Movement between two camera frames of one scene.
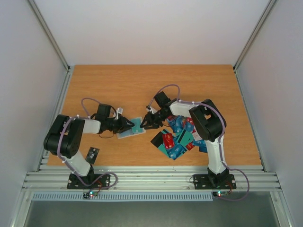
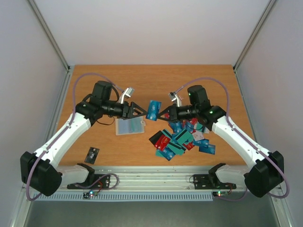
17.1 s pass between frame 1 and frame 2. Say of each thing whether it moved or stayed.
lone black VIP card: stayed
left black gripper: moved
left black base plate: stayed
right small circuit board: stayed
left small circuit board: stayed
